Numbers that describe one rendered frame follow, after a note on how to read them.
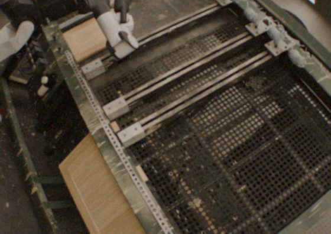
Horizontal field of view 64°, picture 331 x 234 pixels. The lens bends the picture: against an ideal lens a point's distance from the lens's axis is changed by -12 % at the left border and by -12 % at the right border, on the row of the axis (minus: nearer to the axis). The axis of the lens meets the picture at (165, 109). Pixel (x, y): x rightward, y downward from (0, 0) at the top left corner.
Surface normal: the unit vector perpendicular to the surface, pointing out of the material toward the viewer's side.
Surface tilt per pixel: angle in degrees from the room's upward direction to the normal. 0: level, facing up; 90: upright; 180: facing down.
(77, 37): 59
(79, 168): 90
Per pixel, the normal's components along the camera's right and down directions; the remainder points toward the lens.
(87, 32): -0.07, -0.48
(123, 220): -0.50, -0.17
